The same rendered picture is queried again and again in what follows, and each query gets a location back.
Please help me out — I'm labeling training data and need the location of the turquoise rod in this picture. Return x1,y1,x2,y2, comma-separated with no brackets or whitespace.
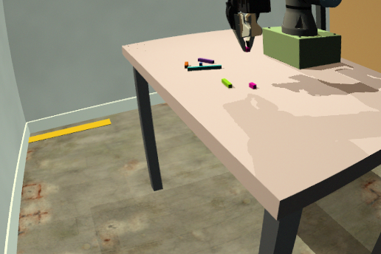
188,65,222,71

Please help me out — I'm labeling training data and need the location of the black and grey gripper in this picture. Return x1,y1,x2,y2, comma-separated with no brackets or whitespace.
226,0,271,52

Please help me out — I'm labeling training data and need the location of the purple rod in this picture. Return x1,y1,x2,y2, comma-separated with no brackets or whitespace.
198,58,214,64

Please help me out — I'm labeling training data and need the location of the lime green rod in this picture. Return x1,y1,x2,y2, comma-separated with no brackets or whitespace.
222,78,233,89

